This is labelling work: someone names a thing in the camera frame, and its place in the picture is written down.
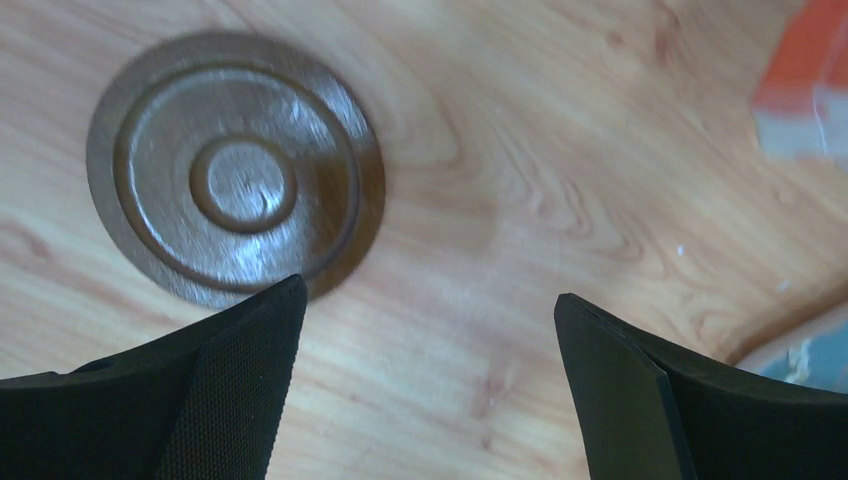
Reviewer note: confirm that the blue floral serving tray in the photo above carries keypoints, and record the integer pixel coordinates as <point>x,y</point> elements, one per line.
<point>812,355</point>

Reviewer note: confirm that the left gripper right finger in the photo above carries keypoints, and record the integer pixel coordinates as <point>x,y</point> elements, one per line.
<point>651,409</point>

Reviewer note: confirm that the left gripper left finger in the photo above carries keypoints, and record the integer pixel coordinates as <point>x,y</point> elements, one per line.
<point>203,402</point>

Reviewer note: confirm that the brown round coaster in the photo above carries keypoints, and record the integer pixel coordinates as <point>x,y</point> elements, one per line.
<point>220,162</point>

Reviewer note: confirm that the floral fabric bag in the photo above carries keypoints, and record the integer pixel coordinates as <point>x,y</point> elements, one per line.
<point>800,104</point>

